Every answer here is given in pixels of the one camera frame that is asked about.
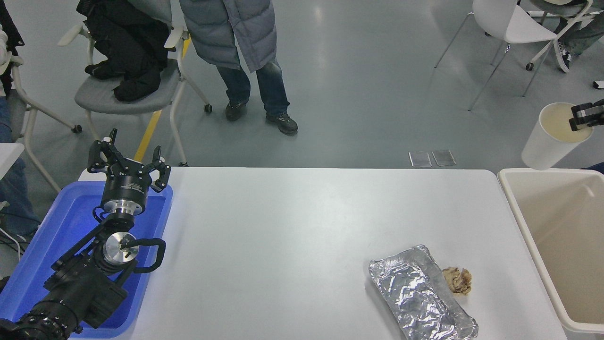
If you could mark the black clothing bundle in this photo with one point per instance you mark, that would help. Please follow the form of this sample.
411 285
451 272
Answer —
127 47

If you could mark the crumpled tan paper ball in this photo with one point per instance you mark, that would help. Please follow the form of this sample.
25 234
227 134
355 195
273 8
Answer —
457 281

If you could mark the small white box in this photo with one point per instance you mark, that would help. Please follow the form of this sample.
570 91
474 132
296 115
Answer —
598 84

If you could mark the white plastic chair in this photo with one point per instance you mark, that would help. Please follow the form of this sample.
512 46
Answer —
519 23

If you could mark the silver foil tray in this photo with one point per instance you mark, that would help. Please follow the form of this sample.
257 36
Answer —
415 293

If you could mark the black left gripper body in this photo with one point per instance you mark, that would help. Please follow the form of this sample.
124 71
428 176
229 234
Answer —
125 185

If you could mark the blue plastic tray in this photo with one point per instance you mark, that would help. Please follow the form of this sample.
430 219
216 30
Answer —
61 226

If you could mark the grey seat white-framed chair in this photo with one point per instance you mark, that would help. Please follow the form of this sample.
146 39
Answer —
99 97

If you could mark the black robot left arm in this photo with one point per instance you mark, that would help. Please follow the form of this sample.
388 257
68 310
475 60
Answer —
80 288

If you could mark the white-framed castor chair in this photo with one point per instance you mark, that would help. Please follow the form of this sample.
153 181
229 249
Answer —
529 66

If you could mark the small white table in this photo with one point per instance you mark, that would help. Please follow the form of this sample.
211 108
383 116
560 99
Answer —
7 156

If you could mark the clear floor plate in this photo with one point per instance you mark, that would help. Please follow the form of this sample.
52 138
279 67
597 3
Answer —
444 157
420 158

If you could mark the white paper cup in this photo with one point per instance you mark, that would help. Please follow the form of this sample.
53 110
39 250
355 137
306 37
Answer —
542 146

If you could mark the large pale bin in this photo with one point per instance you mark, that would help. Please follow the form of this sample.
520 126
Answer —
566 236

